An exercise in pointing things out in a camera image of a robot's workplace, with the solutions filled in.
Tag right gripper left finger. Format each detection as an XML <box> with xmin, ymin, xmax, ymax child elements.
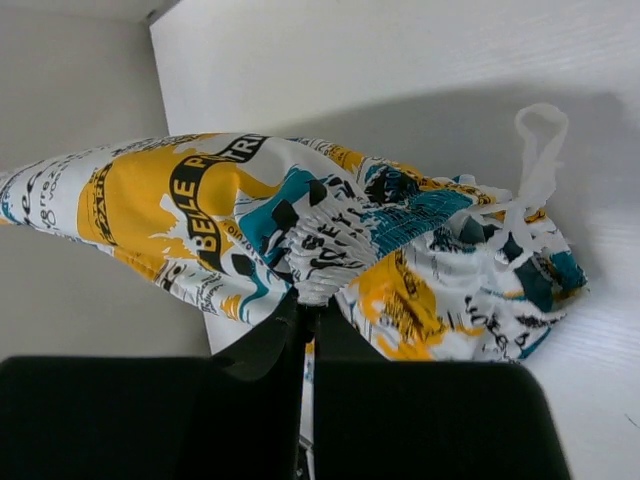
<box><xmin>1</xmin><ymin>293</ymin><xmax>304</xmax><ymax>479</ymax></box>

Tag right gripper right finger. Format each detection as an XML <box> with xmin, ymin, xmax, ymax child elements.
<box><xmin>313</xmin><ymin>304</ymin><xmax>571</xmax><ymax>479</ymax></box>

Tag colourful printed shorts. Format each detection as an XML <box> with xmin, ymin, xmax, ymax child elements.
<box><xmin>0</xmin><ymin>102</ymin><xmax>592</xmax><ymax>386</ymax></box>

